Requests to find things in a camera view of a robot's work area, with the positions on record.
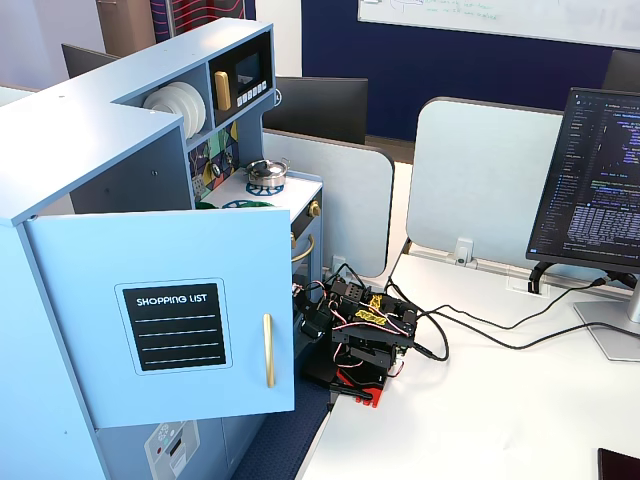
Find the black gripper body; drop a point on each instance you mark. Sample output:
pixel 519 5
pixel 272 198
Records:
pixel 311 314

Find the slotted toy spatula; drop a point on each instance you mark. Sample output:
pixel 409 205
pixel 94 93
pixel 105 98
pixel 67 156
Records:
pixel 198 185

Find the black toy microwave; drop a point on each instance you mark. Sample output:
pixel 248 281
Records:
pixel 235 55

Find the steel toy pot with lid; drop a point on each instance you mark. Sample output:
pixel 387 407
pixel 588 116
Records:
pixel 267 174

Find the steel toy ladle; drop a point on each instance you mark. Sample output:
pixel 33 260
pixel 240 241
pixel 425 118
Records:
pixel 215 169

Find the brown wooden door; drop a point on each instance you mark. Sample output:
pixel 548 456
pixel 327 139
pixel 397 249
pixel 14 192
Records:
pixel 125 25

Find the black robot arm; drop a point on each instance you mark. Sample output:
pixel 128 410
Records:
pixel 372 345

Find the blue wooden toy kitchen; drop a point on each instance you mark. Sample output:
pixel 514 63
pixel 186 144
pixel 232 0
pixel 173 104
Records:
pixel 75 125

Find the black monitor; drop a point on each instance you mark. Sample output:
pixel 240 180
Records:
pixel 625 70
pixel 320 107
pixel 82 61

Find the grey desk divider panel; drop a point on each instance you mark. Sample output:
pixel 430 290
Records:
pixel 475 180
pixel 350 210

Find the red robot base clamp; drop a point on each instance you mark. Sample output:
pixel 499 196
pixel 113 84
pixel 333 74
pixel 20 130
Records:
pixel 370 392

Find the blue burner trivet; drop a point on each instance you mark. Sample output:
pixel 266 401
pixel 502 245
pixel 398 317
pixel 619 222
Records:
pixel 260 190

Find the whiteboard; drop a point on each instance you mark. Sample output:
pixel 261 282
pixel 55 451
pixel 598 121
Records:
pixel 525 20

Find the white toy plate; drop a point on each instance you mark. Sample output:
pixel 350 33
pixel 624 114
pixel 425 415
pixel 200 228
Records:
pixel 192 110
pixel 167 97
pixel 151 102

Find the dark tablet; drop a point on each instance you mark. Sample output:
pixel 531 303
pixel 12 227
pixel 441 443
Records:
pixel 622 467

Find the silver monitor stand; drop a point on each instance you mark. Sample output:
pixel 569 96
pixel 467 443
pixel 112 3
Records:
pixel 612 335

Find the lit computer monitor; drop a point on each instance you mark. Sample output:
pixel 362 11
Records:
pixel 590 175

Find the grey divider bracket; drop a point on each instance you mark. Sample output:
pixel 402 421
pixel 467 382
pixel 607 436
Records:
pixel 463 250
pixel 339 262

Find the gold stove knob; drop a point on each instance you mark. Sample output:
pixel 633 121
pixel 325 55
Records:
pixel 314 209

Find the blue cabinet door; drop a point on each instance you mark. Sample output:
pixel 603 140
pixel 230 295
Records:
pixel 75 325

